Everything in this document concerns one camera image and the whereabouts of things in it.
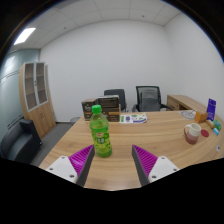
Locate small green box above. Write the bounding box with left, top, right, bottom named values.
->
left=213, top=119, right=222, bottom=131

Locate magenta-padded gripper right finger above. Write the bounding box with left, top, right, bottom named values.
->
left=131, top=144, right=180, bottom=187

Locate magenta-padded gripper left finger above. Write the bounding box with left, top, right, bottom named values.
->
left=45, top=144, right=96, bottom=188

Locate grey waste bin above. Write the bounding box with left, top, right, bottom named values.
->
left=69, top=116, right=82, bottom=127

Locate brown printed carton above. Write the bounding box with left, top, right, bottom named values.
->
left=81, top=98, right=98, bottom=122

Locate white and pink mug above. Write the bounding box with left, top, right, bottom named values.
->
left=183, top=122, right=203, bottom=145

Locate purple stand-up card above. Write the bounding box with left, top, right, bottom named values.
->
left=206, top=98, right=217, bottom=122

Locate orange wooden box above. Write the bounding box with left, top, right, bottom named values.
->
left=194, top=110, right=209, bottom=124

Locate black office chair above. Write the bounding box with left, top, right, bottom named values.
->
left=103, top=88, right=128, bottom=113

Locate black leather armchair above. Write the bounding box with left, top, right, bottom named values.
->
left=0, top=118, right=43, bottom=164

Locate small beige box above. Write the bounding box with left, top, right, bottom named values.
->
left=205, top=119, right=216, bottom=130

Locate green drink bottle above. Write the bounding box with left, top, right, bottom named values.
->
left=89, top=104, right=113, bottom=159

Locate grey mesh office chair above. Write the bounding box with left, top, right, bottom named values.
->
left=131, top=85, right=174, bottom=113

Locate ceiling light panel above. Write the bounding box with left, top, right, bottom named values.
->
left=13, top=27, right=37, bottom=46

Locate wooden shelf cabinet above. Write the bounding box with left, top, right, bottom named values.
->
left=18, top=61, right=57, bottom=139

